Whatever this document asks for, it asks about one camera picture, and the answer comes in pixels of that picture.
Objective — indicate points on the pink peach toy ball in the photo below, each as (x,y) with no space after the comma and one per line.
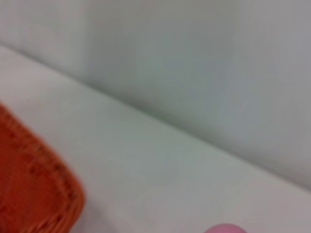
(227,229)

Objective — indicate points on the orange woven plastic basket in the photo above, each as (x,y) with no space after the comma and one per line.
(29,174)

